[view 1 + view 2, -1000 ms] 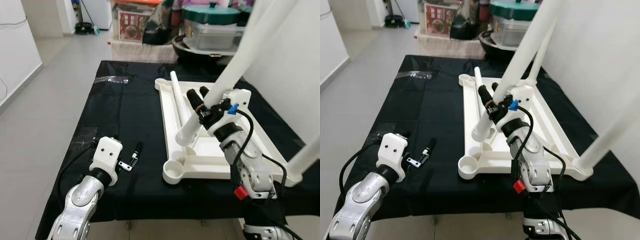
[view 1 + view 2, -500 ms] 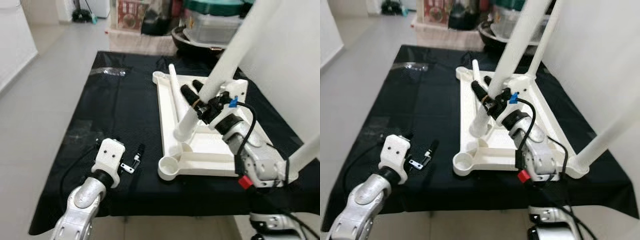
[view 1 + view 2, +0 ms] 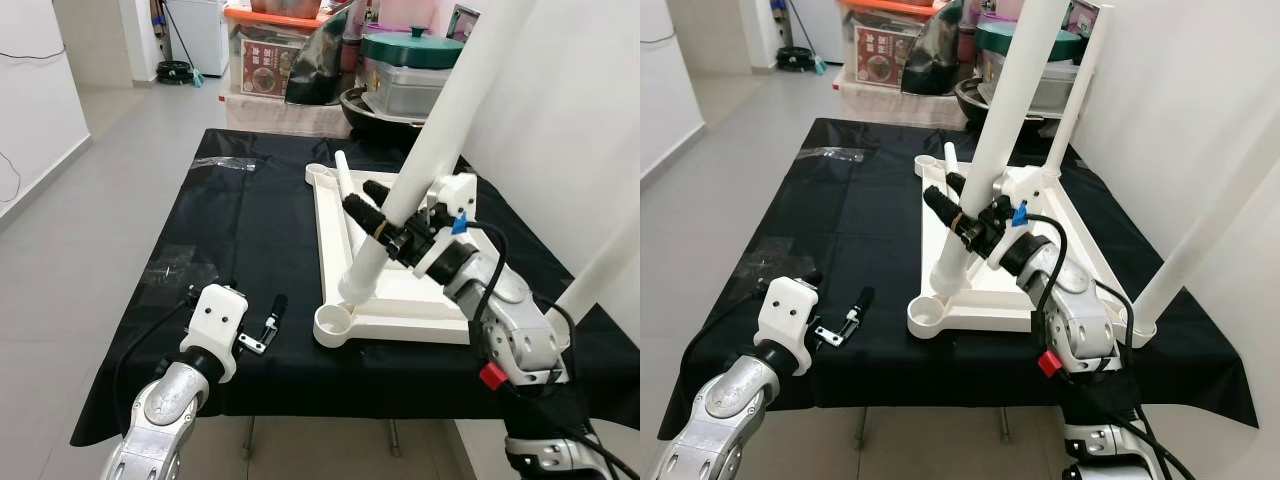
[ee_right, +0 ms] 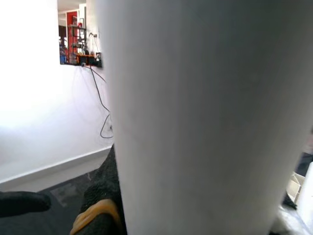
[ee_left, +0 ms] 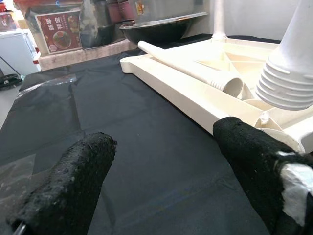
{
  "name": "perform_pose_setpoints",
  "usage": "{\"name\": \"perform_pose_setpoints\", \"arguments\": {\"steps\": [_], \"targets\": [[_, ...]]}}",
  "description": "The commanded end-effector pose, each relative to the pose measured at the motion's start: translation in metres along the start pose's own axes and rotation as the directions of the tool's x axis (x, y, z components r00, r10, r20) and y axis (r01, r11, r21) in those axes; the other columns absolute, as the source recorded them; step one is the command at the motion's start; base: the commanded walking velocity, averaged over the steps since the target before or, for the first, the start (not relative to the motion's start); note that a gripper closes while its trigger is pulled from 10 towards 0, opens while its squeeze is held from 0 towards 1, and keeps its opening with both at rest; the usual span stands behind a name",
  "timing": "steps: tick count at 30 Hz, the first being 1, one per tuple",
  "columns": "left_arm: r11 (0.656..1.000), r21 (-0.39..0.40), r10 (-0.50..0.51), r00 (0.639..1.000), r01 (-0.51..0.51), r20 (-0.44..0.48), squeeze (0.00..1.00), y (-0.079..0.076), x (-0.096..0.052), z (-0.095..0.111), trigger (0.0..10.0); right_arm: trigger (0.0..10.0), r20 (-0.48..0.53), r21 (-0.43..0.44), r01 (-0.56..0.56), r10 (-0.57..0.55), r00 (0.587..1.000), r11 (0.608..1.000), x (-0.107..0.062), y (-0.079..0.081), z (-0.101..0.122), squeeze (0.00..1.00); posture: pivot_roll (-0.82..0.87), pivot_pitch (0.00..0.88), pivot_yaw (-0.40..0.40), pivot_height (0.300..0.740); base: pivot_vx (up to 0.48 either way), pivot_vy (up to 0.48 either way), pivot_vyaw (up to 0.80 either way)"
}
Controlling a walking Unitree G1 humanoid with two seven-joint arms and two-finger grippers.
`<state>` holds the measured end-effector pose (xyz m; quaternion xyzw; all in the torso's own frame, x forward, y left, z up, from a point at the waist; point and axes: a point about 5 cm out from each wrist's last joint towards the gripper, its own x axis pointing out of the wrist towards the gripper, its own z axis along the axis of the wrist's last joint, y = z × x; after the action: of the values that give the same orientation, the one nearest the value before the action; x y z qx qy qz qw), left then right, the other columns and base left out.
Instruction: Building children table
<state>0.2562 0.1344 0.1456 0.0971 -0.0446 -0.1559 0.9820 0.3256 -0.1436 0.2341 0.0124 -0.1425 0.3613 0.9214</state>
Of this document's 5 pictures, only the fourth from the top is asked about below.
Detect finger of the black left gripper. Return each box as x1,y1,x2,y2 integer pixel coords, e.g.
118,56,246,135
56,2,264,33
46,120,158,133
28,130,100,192
0,190,52,218

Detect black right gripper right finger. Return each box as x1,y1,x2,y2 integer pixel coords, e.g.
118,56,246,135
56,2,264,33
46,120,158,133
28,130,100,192
282,192,298,211

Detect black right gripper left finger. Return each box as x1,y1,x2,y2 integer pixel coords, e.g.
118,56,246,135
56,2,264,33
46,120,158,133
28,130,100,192
69,144,128,235

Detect white plastic table leg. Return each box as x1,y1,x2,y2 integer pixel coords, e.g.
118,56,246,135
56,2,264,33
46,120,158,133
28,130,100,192
295,161,313,228
94,0,313,235

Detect black tablecloth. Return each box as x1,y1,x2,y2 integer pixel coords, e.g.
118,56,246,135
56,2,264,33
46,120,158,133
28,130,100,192
0,168,313,235

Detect red shelf unit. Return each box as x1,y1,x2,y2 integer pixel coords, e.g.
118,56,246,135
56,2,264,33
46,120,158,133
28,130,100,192
58,10,88,65

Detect black hanging wall cables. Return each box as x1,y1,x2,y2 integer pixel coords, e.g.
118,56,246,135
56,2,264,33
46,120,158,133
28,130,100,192
88,65,115,140

